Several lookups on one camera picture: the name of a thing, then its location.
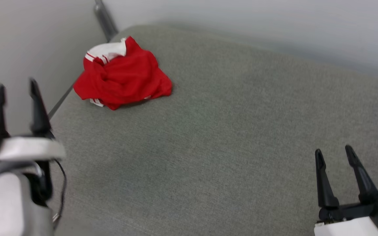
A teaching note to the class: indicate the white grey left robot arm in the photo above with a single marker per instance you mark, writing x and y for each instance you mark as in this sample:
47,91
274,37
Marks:
8,203

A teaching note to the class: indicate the red and white jersey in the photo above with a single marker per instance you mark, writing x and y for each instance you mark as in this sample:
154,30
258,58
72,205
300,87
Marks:
126,78

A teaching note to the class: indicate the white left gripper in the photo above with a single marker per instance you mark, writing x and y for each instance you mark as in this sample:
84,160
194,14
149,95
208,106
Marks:
28,147

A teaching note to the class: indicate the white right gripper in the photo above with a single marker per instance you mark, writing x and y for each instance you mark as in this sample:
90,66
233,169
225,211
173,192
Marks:
346,224

